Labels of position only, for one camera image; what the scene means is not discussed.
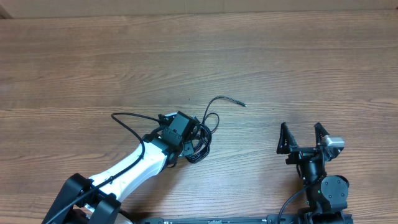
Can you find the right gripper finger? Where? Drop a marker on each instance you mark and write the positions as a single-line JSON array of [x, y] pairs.
[[287, 143], [320, 133]]

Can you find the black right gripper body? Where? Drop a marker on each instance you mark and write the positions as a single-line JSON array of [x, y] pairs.
[[300, 155]]

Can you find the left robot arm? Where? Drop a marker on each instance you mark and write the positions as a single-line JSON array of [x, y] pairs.
[[98, 199]]

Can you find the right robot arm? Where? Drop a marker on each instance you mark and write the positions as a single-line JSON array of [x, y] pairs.
[[326, 195]]

